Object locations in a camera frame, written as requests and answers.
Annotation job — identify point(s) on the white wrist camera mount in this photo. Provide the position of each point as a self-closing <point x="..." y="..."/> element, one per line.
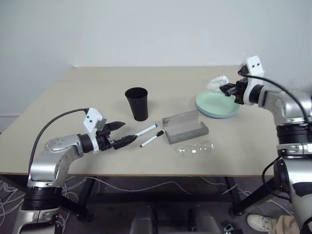
<point x="91" y="119"/>
<point x="254" y="64"/>

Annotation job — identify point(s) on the mint green plate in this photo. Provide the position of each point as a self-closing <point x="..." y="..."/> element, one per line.
<point x="214" y="103"/>

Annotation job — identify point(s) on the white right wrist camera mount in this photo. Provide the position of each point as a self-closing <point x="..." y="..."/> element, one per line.
<point x="254" y="64"/>

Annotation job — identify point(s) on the crumpled clear plastic bag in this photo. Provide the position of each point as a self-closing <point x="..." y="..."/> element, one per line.
<point x="217" y="81"/>

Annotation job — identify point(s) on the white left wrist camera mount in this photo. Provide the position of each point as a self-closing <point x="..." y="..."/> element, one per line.
<point x="91" y="119"/>

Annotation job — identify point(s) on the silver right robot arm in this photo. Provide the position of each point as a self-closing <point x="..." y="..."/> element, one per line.
<point x="290" y="107"/>

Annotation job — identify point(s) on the white marker blue cap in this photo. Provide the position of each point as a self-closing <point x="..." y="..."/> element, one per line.
<point x="147" y="129"/>

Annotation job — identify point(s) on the beige trouser leg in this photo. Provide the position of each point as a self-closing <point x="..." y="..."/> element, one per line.
<point x="284" y="224"/>

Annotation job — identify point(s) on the dark rounded shape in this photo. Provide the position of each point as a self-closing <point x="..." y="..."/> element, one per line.
<point x="142" y="220"/>

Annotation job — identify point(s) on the black table frame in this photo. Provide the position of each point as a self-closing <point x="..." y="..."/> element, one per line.
<point x="158" y="198"/>

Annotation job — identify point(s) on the white marker black cap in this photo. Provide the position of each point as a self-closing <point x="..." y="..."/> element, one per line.
<point x="152" y="139"/>

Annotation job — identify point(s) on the grey open glasses case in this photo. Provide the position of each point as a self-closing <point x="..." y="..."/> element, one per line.
<point x="181" y="128"/>

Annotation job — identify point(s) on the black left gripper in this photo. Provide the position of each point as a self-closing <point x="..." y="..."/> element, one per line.
<point x="105" y="142"/>

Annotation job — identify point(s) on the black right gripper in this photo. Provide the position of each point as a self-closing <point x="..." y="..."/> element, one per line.
<point x="240" y="91"/>

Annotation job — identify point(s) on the white sneaker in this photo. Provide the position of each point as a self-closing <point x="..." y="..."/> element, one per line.
<point x="259" y="222"/>

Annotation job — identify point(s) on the small black floor device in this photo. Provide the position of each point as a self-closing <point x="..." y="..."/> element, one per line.
<point x="228" y="228"/>

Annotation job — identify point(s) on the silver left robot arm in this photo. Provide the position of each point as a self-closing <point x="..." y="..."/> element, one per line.
<point x="46" y="161"/>

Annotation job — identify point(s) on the black plastic cup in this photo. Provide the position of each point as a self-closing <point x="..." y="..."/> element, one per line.
<point x="137" y="104"/>

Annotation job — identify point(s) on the light blue plate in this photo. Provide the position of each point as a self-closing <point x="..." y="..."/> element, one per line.
<point x="214" y="116"/>

